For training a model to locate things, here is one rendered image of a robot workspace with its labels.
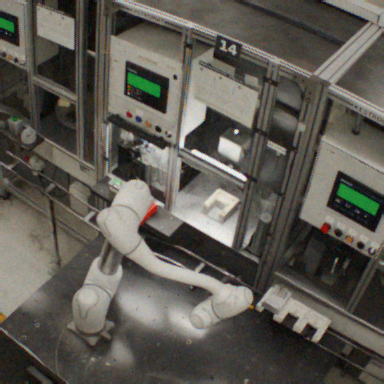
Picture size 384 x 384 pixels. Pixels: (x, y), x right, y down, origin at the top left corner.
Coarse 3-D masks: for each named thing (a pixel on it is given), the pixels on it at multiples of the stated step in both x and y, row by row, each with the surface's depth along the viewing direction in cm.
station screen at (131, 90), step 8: (136, 72) 266; (152, 80) 263; (128, 88) 275; (136, 88) 272; (160, 88) 263; (136, 96) 275; (144, 96) 272; (152, 96) 269; (160, 96) 266; (152, 104) 272
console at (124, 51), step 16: (112, 48) 269; (128, 48) 263; (144, 48) 259; (112, 64) 275; (128, 64) 267; (144, 64) 263; (160, 64) 257; (176, 64) 252; (112, 80) 282; (160, 80) 261; (176, 80) 257; (112, 96) 289; (128, 96) 280; (176, 96) 263; (112, 112) 295; (128, 112) 287; (144, 112) 282; (160, 112) 274; (176, 112) 269; (144, 128) 288; (160, 128) 281; (176, 128) 276
